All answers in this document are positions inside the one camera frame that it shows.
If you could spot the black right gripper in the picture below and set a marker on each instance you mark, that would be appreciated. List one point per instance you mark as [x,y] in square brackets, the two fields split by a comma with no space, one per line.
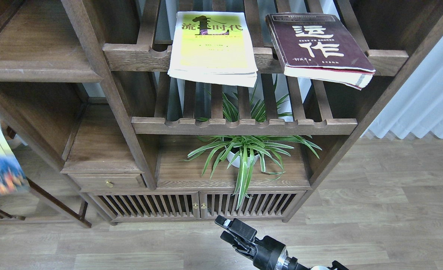
[266,254]

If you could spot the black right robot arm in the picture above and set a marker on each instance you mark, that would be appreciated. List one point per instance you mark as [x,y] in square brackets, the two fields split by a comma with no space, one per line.
[291,263]

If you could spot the white plant pot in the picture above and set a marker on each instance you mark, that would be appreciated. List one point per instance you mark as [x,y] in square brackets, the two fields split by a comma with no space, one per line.
[235,156]

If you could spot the green spider plant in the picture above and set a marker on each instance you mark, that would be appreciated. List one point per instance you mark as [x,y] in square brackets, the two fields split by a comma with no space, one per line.
[270,148]

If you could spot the brass drawer knob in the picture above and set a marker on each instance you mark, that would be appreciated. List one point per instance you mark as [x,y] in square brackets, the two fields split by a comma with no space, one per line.
[109,184]

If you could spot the yellow green cover book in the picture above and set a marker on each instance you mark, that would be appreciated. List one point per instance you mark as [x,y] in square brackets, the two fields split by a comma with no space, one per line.
[214,48]

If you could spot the maroon cover book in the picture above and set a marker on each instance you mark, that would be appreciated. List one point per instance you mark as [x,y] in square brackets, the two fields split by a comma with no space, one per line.
[318,46]

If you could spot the dark wooden bookshelf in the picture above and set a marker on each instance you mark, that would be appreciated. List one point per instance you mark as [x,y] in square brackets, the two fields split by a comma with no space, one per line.
[85,83]

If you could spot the white pleated curtain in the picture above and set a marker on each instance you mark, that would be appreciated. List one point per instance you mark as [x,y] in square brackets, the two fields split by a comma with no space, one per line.
[417,108]

